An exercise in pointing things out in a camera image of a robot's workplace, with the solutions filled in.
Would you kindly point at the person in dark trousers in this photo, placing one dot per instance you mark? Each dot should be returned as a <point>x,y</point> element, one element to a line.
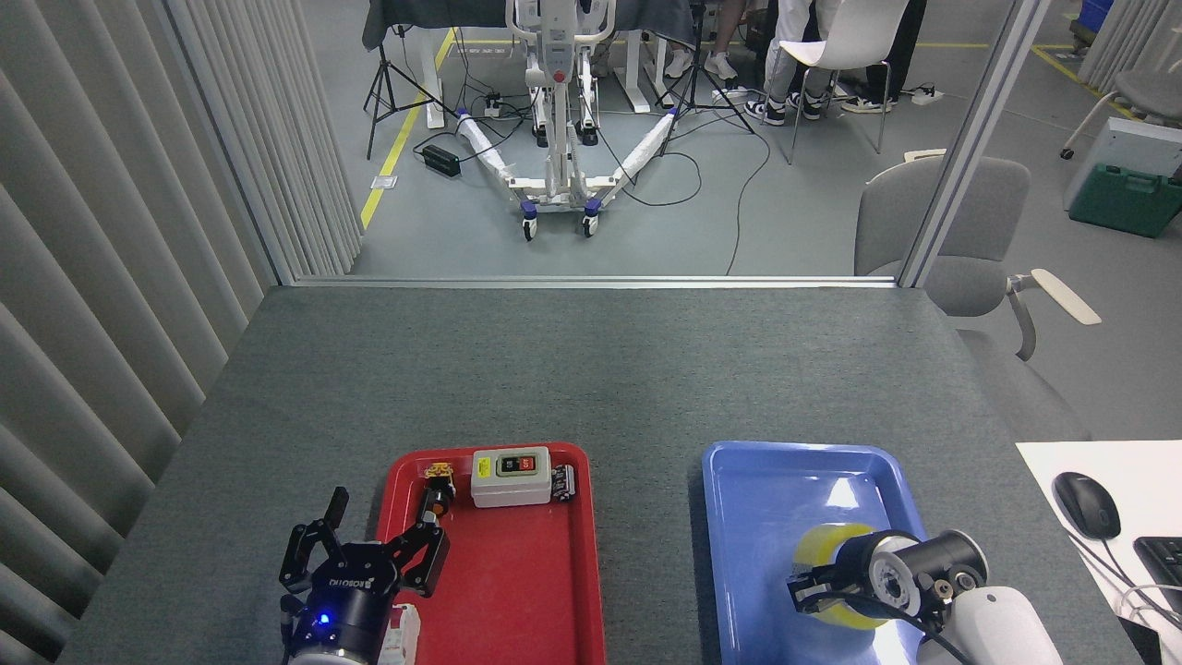
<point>900,65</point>

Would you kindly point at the blue plastic tray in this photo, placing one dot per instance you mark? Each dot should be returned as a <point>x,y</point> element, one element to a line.
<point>757,554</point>

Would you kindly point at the black keyboard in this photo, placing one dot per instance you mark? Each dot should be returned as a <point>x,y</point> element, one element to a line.
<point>1163,568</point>

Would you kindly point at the yellow tape roll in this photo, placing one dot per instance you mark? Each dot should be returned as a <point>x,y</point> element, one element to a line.
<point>817,545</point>

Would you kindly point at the grey office chair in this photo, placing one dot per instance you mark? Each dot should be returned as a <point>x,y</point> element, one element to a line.
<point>886,222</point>

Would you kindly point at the red plastic tray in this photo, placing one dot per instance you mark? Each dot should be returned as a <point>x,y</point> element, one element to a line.
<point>526,591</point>

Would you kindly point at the silver frame post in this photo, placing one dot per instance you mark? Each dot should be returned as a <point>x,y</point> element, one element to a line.
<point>970,139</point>

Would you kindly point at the grey metal box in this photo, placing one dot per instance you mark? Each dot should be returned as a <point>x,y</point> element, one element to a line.
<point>1136,143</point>

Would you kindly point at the blue bin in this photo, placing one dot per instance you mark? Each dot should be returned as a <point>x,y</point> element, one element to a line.
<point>1094,17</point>

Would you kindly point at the silver frame rail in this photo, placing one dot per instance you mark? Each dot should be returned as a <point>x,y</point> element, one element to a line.
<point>591,281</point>

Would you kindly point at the white switch box two buttons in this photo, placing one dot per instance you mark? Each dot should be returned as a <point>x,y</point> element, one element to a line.
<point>494,488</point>

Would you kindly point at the black tripod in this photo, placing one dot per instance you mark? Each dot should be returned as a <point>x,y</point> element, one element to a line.
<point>380,83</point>
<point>694,92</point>

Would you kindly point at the white floor label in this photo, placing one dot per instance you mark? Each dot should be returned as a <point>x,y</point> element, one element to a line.
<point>383,182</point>

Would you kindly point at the black power adapter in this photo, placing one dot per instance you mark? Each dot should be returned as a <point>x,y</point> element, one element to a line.
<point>441,162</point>

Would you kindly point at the white plastic chair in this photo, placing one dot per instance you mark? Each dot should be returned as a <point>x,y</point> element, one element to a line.
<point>854,42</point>

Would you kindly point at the black computer mouse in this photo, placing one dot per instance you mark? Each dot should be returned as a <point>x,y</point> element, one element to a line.
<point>1085,503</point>

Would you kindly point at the small black terminal block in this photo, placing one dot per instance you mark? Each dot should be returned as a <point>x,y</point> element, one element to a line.
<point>562,482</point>

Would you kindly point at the white desk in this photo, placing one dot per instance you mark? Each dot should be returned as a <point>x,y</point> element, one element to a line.
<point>1145,480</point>

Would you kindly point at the green tool case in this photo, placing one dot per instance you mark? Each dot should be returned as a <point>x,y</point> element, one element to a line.
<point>1122,199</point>

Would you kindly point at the person in white trousers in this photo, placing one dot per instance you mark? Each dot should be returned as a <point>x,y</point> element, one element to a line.
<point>785,46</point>

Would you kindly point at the white circuit breaker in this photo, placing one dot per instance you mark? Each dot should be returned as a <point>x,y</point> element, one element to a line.
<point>404,637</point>

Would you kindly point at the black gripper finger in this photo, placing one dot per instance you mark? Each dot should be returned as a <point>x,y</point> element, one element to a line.
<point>817,589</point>
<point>425,563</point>
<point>300,554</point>

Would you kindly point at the white stand on wheels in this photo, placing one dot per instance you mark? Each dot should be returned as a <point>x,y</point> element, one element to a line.
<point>560,157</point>

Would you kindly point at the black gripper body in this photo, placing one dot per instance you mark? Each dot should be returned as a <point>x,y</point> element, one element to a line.
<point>346,600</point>
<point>859,568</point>

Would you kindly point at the person with bare legs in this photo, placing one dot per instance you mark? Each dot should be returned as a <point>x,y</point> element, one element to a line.
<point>720,63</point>

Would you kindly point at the white power strip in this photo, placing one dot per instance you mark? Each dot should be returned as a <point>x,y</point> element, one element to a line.
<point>926,95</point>
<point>493,106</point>

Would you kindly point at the grey chair white legs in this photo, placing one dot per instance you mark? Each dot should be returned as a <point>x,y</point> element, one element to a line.
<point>1150,92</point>

